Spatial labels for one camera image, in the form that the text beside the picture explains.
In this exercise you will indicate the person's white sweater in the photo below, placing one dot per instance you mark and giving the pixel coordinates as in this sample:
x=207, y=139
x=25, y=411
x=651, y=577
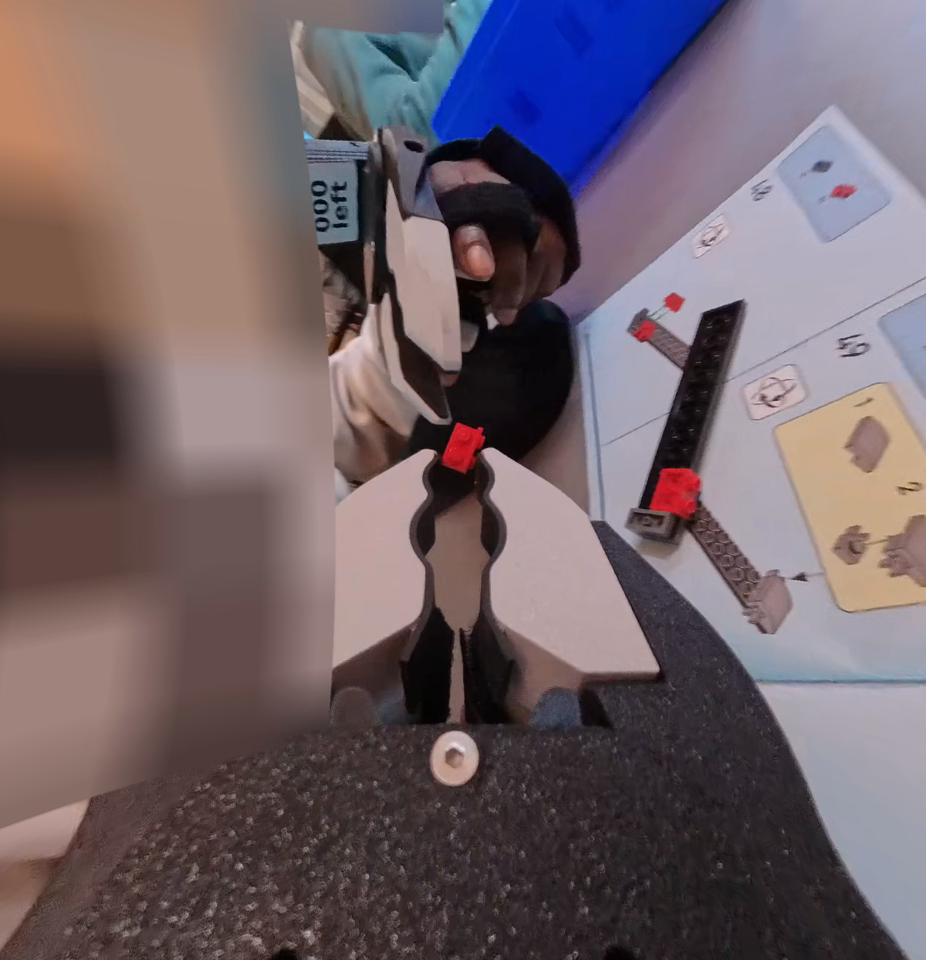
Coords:
x=365, y=420

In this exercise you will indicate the open lego instruction booklet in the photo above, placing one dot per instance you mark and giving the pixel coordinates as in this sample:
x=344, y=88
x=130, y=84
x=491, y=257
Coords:
x=808, y=300

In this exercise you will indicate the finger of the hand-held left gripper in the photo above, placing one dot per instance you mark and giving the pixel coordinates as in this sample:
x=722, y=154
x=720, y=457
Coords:
x=425, y=390

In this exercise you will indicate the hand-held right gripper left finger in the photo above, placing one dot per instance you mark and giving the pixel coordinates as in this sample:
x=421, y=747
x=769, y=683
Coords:
x=373, y=585

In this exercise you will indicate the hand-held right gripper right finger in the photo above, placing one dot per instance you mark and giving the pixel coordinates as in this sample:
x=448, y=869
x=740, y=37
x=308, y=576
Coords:
x=568, y=600

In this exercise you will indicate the black quilted wrist pad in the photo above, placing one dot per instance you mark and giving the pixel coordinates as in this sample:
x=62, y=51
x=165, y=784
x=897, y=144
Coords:
x=523, y=375

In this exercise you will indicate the large blue plastic bin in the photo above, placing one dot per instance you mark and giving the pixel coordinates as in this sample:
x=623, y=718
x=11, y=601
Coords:
x=568, y=75

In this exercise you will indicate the long black lego plate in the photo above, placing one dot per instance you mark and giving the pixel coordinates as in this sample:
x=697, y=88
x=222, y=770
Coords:
x=703, y=375

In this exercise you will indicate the person's left hand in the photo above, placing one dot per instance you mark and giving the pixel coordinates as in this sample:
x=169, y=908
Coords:
x=530, y=262

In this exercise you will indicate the small red lego brick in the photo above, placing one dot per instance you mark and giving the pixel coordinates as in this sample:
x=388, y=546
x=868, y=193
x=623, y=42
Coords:
x=463, y=448
x=674, y=493

